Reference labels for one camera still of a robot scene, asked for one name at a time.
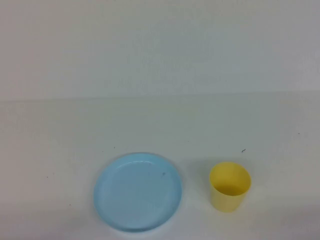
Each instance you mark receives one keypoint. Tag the light blue round plate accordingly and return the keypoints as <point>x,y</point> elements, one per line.
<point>137,195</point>

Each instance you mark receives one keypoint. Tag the yellow plastic cup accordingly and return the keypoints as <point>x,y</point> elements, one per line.
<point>226,200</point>

